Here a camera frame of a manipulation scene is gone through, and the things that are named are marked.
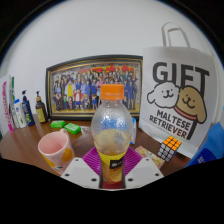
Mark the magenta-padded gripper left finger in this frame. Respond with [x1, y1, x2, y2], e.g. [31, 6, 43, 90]
[60, 147, 103, 190]

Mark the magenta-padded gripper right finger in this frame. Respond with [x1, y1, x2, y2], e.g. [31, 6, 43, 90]
[120, 148, 164, 190]

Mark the orange-capped juice bottle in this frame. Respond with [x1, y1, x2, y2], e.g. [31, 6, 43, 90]
[90, 83, 134, 189]

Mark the pink cartoon mug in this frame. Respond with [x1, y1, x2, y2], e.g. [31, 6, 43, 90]
[37, 128, 76, 175]

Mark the puzzle cube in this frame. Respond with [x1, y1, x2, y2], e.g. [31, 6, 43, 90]
[157, 135, 183, 163]

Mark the blue detergent bottle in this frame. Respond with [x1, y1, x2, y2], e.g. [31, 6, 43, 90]
[184, 106, 224, 168]

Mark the brown pump bottle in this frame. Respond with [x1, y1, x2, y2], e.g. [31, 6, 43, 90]
[34, 90, 49, 124]

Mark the dark blue pump bottle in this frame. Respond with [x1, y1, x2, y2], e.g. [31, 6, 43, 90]
[21, 89, 36, 128]

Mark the white lotion bottle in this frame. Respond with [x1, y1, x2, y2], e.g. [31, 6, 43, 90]
[13, 98, 28, 129]

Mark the framed group picture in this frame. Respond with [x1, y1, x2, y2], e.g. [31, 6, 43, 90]
[45, 54, 144, 121]

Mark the tall pink box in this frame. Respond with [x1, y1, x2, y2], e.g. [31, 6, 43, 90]
[0, 80, 16, 134]

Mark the white printed tote bag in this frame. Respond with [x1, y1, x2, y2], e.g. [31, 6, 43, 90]
[138, 22, 218, 159]

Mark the tall green white box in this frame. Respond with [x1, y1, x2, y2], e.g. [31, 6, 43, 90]
[8, 75, 21, 129]

